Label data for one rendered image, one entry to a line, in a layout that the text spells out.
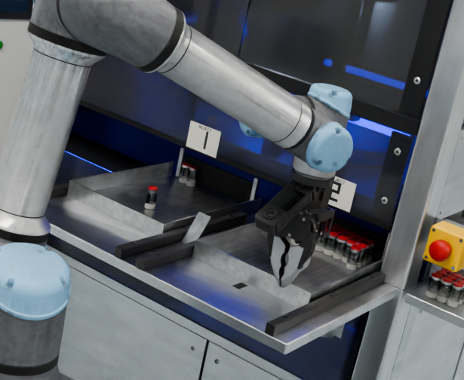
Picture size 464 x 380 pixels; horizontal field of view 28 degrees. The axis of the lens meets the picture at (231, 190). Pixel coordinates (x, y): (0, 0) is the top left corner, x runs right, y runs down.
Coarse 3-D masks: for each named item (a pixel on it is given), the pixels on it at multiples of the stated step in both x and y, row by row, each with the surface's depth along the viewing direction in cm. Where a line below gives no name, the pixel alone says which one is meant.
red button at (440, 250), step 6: (438, 240) 176; (432, 246) 175; (438, 246) 174; (444, 246) 174; (432, 252) 175; (438, 252) 174; (444, 252) 174; (450, 252) 175; (432, 258) 176; (438, 258) 175; (444, 258) 174
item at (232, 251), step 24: (216, 240) 184; (240, 240) 192; (264, 240) 195; (216, 264) 176; (240, 264) 173; (264, 264) 183; (312, 264) 188; (336, 264) 190; (264, 288) 171; (288, 288) 168; (312, 288) 176; (336, 288) 174
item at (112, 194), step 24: (144, 168) 215; (168, 168) 222; (72, 192) 196; (96, 192) 192; (120, 192) 205; (144, 192) 208; (168, 192) 211; (192, 192) 215; (120, 216) 189; (144, 216) 185; (168, 216) 197; (192, 216) 190; (216, 216) 197
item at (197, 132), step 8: (192, 128) 208; (200, 128) 207; (208, 128) 206; (192, 136) 208; (200, 136) 207; (208, 136) 206; (216, 136) 205; (192, 144) 209; (200, 144) 208; (208, 144) 206; (216, 144) 205; (208, 152) 207; (216, 152) 205
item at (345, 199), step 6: (336, 180) 189; (342, 180) 188; (336, 186) 189; (342, 186) 188; (348, 186) 188; (354, 186) 187; (342, 192) 189; (348, 192) 188; (354, 192) 187; (336, 198) 189; (342, 198) 189; (348, 198) 188; (330, 204) 190; (336, 204) 190; (342, 204) 189; (348, 204) 188; (348, 210) 188
